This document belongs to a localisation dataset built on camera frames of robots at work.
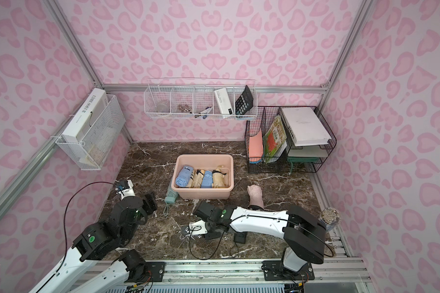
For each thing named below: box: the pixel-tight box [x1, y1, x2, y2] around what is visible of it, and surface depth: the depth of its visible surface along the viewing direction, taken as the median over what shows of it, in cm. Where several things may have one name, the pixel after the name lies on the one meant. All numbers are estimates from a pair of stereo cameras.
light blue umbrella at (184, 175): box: [175, 164, 194, 188], surface depth 89 cm
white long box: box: [61, 87, 109, 144], surface depth 72 cm
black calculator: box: [234, 84, 254, 116], surface depth 92 cm
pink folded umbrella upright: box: [246, 184, 264, 210], surface depth 92 cm
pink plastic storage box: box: [171, 154, 235, 200], surface depth 97 cm
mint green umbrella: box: [164, 187, 179, 204], surface depth 94 cm
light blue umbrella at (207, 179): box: [201, 170, 213, 189], surface depth 99 cm
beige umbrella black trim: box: [212, 164, 227, 189], surface depth 100 cm
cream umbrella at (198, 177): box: [193, 169, 205, 189], surface depth 98 cm
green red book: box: [262, 115, 288, 163], surface depth 105 cm
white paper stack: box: [281, 106, 332, 147], surface depth 97 cm
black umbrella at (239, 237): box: [233, 231, 247, 244], surface depth 82 cm
